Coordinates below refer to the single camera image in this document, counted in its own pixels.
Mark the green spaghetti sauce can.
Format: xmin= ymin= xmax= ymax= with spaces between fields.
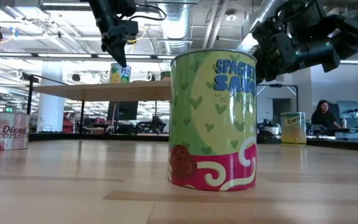
xmin=168 ymin=49 xmax=258 ymax=192

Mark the silver ventilation duct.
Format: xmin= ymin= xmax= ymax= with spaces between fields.
xmin=157 ymin=0 xmax=195 ymax=56

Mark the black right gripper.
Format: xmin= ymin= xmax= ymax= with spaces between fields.
xmin=252 ymin=14 xmax=342 ymax=84

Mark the person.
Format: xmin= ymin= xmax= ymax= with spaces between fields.
xmin=310 ymin=99 xmax=343 ymax=130

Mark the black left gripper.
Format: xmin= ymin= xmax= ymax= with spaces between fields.
xmin=101 ymin=26 xmax=128 ymax=68

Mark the dark flat screen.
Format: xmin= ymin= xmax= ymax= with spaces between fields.
xmin=106 ymin=101 xmax=139 ymax=121

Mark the computer monitor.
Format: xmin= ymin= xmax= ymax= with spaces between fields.
xmin=336 ymin=100 xmax=358 ymax=119

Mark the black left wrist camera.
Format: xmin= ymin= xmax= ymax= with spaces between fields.
xmin=116 ymin=20 xmax=139 ymax=40

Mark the red diced tomatoes can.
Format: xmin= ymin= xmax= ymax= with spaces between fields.
xmin=0 ymin=111 xmax=30 ymax=151

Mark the yellow carrots can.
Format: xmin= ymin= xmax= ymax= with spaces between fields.
xmin=280 ymin=111 xmax=307 ymax=147

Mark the wooden shelf with black frame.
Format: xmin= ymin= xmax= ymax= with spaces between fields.
xmin=26 ymin=74 xmax=171 ymax=134

